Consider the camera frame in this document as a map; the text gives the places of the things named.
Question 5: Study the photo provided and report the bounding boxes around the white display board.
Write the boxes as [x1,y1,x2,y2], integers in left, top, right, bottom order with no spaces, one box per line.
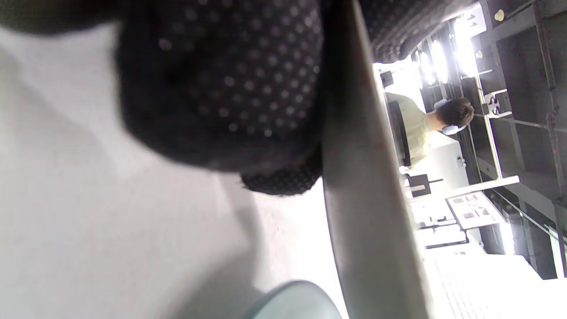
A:
[445,191,506,231]

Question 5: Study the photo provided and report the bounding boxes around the teal plate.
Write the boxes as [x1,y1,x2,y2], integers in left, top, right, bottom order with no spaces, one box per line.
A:
[243,280,345,319]

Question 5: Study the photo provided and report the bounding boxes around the white headphones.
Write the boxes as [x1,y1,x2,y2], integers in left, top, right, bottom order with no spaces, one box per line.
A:
[434,98,466,136]

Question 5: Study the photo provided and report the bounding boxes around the grey plate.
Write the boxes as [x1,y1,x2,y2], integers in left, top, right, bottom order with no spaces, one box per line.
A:
[321,0,437,319]

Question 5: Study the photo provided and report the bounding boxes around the person's left hand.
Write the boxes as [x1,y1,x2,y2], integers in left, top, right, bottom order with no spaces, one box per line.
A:
[0,0,477,196]

